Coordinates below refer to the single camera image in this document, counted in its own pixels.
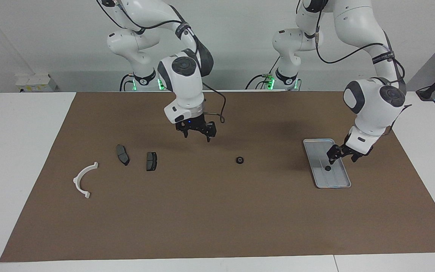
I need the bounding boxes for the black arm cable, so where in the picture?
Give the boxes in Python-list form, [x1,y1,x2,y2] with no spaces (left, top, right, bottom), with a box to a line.
[96,0,226,124]
[297,0,412,136]

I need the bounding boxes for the dark grey rectangular brake pad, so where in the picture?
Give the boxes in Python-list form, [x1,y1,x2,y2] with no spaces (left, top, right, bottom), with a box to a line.
[146,151,158,172]

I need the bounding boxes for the black left base cables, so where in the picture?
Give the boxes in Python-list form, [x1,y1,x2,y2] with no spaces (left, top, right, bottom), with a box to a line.
[245,57,280,90]

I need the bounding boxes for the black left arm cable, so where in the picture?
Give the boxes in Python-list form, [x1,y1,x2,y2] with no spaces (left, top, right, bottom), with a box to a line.
[297,0,412,136]

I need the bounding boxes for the white curved plastic bracket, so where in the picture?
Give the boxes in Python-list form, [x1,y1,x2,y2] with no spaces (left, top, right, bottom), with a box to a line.
[73,162,99,199]

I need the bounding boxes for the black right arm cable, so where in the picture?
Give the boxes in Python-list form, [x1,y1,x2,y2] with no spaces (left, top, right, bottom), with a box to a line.
[96,0,226,124]

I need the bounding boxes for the dark grey curved brake pad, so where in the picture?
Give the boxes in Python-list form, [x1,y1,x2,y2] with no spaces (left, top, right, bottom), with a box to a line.
[116,144,130,166]

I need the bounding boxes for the black base cables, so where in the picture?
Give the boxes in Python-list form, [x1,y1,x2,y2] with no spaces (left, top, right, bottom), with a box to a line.
[245,57,280,90]
[119,74,136,91]

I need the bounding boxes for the rectangular silver metal tray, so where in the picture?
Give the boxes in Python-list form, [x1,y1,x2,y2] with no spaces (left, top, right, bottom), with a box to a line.
[303,139,352,189]

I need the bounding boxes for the black right base cables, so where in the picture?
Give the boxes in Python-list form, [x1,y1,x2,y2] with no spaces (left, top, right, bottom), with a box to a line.
[119,74,136,91]

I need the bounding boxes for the brown table mat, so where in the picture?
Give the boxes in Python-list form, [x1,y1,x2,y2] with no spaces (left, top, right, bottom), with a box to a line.
[0,91,435,262]

